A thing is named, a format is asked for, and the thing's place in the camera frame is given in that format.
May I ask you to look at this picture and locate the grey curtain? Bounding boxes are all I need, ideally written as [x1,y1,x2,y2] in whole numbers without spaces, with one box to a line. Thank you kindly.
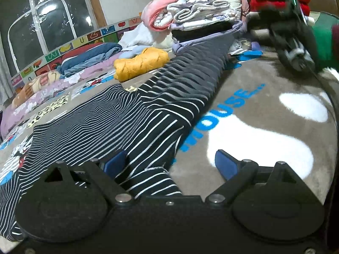
[0,50,15,106]

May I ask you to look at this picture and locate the white floral folded sheet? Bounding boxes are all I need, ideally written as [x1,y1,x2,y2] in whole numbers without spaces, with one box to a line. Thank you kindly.
[167,0,251,31]

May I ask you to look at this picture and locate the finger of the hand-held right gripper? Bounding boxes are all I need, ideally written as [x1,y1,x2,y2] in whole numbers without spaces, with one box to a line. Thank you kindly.
[247,8,277,43]

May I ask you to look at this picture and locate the red knit garment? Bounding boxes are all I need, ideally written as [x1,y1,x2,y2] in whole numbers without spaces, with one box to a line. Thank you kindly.
[248,0,312,15]

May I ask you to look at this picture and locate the yellow knit sweater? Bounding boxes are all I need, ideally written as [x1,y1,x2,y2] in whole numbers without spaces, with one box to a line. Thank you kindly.
[113,47,170,82]

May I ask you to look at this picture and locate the black folded garment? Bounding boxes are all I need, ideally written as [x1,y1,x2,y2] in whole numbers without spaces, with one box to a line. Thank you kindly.
[172,21,240,43]

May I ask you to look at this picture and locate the blue folded quilt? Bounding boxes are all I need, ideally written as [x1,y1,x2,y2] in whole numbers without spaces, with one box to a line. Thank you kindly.
[57,43,124,76]

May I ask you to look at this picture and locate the white bent pipe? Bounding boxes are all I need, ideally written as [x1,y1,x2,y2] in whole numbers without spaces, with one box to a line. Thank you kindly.
[7,0,78,68]

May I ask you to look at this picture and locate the window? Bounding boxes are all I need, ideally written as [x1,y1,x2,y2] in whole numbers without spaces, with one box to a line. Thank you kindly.
[0,0,106,82]

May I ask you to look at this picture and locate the grey cartoon printed blanket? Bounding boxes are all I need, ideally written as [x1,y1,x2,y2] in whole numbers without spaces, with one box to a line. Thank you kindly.
[0,50,339,209]

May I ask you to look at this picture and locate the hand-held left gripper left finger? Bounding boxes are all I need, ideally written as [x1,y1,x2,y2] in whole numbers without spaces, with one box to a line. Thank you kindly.
[44,150,133,205]

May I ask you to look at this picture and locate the person's right forearm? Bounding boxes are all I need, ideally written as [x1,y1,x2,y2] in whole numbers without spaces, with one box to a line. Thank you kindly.
[311,12,339,71]

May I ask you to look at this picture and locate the white crumpled cloth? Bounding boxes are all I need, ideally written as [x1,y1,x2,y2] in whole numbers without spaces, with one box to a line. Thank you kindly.
[118,22,175,51]

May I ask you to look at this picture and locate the black white striped shirt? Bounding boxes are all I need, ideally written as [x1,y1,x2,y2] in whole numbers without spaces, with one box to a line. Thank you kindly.
[0,33,239,241]

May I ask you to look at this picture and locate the red pillow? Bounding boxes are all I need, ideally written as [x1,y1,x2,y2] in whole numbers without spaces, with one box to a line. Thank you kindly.
[61,42,106,61]

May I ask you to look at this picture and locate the orange cartoon print pillow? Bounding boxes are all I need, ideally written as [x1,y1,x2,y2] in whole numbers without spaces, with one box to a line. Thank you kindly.
[12,70,63,109]

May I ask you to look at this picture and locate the purple floral bedsheet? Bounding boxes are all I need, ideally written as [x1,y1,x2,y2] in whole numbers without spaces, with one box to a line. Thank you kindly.
[0,57,128,135]

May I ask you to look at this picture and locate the white folded garment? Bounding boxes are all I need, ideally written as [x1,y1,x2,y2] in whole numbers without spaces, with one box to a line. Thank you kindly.
[228,38,255,57]

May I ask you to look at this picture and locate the lavender folded garment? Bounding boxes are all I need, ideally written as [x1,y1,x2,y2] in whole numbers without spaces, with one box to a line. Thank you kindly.
[172,21,248,56]

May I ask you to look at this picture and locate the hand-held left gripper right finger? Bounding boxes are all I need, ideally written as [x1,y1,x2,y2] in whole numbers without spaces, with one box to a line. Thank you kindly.
[207,149,297,205]

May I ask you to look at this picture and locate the colourful picture headboard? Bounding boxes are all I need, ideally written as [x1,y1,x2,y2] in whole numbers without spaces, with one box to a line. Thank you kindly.
[11,18,143,90]

